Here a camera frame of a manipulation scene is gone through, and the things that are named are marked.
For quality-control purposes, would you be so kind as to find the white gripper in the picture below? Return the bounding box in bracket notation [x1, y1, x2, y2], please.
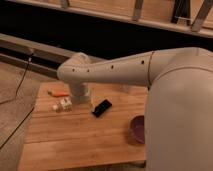
[69, 83, 91, 104]

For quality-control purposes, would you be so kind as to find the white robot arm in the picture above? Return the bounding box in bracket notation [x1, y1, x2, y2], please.
[57, 47, 213, 171]

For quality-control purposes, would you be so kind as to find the orange carrot toy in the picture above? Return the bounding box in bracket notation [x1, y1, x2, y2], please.
[47, 90, 69, 97]

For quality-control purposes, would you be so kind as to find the black rectangular block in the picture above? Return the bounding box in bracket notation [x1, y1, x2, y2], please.
[92, 99, 112, 117]

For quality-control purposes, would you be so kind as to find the wooden board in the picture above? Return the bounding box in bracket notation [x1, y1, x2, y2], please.
[18, 82, 147, 171]

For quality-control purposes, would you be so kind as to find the dark purple bowl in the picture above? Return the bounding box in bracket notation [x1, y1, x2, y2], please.
[130, 115, 145, 144]

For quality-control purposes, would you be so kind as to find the black cable left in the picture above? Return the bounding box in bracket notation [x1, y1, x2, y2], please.
[0, 50, 36, 150]

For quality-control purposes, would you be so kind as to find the grey metal floor rail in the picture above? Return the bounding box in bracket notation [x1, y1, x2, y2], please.
[0, 32, 104, 80]

